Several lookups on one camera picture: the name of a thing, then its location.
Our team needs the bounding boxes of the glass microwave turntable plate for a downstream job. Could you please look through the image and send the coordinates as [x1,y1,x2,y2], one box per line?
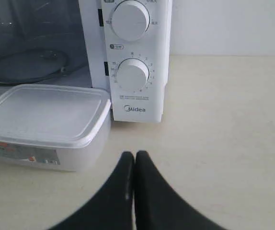
[0,48,69,85]

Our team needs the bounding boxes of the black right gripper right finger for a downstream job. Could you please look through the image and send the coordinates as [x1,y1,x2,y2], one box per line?
[134,150,224,230]

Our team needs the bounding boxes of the white Midea microwave oven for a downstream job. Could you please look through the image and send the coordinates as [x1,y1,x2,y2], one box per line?
[0,0,172,122]

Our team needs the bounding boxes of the clear plastic food container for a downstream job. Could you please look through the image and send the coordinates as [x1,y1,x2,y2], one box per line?
[0,84,111,172]

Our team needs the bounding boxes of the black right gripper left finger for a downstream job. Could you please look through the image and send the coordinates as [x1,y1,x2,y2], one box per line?
[51,151,135,230]

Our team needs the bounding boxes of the upper white power knob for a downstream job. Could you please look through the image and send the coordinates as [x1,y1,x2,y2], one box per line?
[111,0,150,42]

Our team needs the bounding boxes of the lower white timer knob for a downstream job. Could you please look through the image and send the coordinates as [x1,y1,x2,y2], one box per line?
[116,58,149,92]

